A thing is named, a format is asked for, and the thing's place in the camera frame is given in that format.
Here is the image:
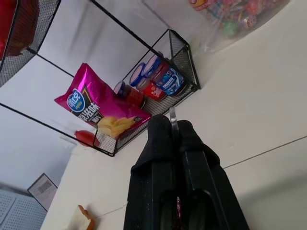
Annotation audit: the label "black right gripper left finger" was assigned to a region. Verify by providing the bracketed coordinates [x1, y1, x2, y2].
[123, 114, 180, 230]

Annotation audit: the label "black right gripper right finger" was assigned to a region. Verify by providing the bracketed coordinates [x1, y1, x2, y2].
[178, 120, 251, 230]

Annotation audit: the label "red jam jar dark lid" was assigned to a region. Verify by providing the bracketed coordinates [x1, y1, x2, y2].
[113, 80, 147, 110]

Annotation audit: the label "red label jam jar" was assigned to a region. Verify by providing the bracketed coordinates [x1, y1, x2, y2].
[129, 62, 168, 103]

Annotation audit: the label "bread slice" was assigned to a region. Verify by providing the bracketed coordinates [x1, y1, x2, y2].
[62, 205, 95, 230]

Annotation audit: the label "blue label jam jar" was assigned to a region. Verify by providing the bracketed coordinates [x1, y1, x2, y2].
[144, 54, 187, 97]

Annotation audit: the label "red rounded object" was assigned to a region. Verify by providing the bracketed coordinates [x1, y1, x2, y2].
[74, 130, 96, 146]

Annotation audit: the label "magenta potato chips bag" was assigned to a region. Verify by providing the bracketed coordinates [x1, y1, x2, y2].
[53, 62, 152, 138]

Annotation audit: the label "black framed sign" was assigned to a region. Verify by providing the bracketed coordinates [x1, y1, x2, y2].
[26, 172, 59, 212]

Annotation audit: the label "white perforated panel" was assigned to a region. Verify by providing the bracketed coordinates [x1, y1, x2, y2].
[0, 189, 48, 230]

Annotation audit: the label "clear plastic candy box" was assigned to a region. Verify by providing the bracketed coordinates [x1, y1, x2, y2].
[141, 0, 292, 53]

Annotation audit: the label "colourful wrapped candies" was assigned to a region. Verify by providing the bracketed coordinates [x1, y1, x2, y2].
[188, 0, 272, 39]

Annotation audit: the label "red package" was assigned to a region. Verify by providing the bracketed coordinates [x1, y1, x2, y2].
[0, 0, 40, 60]

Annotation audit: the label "black wire mesh shelf rack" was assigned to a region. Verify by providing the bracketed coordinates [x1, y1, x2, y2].
[0, 0, 201, 158]

